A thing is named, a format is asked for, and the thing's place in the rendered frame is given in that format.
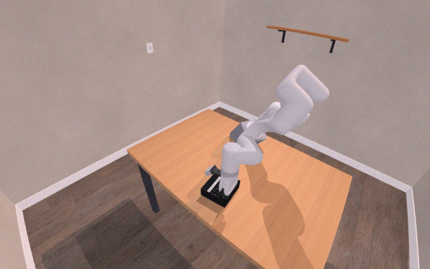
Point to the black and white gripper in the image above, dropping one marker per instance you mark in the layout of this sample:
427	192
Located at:
226	185

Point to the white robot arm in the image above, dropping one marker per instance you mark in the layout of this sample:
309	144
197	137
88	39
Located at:
297	92

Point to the black lighting desk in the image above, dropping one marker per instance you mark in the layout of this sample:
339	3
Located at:
210	190

